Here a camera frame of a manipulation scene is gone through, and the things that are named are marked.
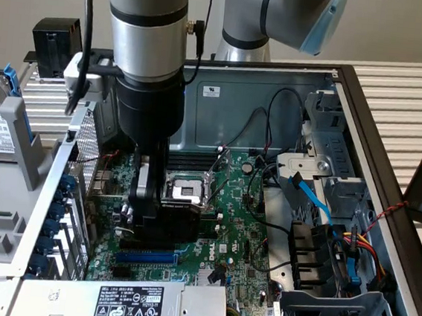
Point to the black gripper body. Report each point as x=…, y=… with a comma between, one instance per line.
x=148, y=111

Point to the green graphics card black shroud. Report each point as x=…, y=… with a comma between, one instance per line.
x=178, y=226

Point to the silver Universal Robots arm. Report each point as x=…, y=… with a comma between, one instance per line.
x=151, y=3

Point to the silver CPU socket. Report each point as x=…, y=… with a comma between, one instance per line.
x=189, y=191

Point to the long black expansion slot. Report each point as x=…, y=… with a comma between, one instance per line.
x=131, y=243

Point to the blue expansion slot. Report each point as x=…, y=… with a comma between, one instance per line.
x=149, y=258

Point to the black RAM slot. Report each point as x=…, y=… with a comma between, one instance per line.
x=191, y=166
x=192, y=157

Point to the short black expansion slot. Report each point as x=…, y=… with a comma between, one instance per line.
x=120, y=272

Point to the blue card retainer clip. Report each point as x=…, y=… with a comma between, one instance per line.
x=68, y=185
x=51, y=229
x=57, y=212
x=38, y=264
x=45, y=246

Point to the green Dell motherboard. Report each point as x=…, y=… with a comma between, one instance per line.
x=236, y=201

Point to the open metal PC case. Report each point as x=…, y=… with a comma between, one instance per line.
x=238, y=104

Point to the silver chipset heatsink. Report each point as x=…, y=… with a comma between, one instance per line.
x=205, y=277

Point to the metal socket cover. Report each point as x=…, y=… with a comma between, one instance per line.
x=229, y=156

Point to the silver power supply unit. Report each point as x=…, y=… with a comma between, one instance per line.
x=125, y=306

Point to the round coin battery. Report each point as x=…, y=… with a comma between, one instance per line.
x=247, y=167

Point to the black plastic box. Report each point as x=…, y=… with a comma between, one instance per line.
x=53, y=45

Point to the grey plastic parts rack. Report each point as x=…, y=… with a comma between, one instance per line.
x=9, y=198

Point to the blue plastic disk carrier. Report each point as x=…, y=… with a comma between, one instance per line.
x=11, y=79

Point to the black plastic fan shroud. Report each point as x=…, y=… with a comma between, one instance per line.
x=310, y=257

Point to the silver metal drive cage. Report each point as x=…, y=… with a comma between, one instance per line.
x=328, y=147

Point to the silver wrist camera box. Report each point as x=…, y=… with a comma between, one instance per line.
x=96, y=87

